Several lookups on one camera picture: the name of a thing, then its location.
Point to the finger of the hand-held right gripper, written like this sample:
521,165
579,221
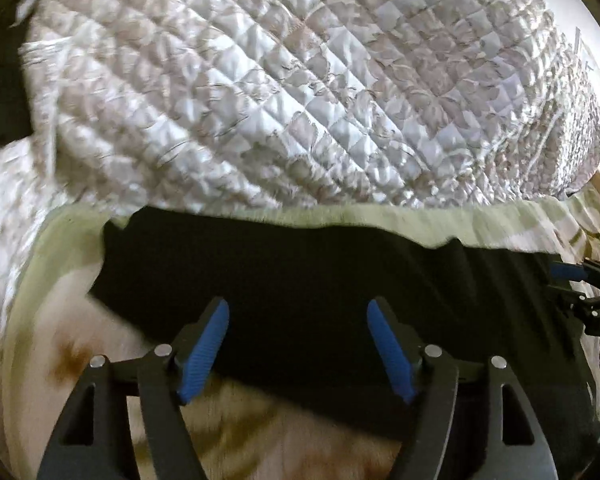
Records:
580,302
570,272

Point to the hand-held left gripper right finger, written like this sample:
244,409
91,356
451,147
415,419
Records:
390,352

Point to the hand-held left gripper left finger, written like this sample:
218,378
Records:
205,355

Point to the black pants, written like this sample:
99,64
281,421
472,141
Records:
305,285

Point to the floral blanket with green border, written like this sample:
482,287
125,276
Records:
280,435

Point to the quilted floral bedspread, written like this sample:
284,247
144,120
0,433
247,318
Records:
305,85

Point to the dark cloth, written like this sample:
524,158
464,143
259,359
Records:
2,90

